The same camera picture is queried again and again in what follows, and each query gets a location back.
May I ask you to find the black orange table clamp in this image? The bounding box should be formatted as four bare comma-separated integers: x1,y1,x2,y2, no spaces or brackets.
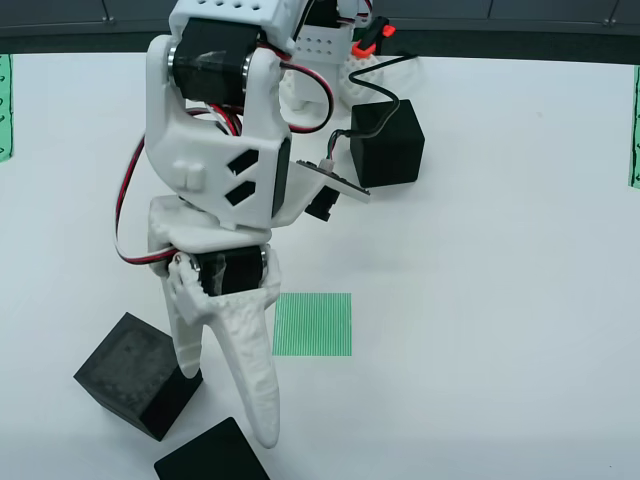
351,14,397,57

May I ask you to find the green strip with arrows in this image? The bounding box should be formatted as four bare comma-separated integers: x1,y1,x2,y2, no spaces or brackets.
0,53,14,164
627,63,640,189

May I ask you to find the black cube block rough face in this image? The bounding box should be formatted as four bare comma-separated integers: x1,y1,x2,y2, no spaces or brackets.
73,311,205,443

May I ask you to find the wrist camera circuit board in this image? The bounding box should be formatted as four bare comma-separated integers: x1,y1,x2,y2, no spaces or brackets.
296,158,372,222

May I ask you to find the smooth black cube block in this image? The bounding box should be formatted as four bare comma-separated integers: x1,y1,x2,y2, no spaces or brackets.
349,98,426,190
153,416,272,480

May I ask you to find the black camera cable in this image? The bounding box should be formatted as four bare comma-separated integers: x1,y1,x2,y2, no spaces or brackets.
323,52,420,169

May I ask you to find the green striped square marker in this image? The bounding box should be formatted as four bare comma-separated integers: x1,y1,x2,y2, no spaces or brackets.
272,292,353,358

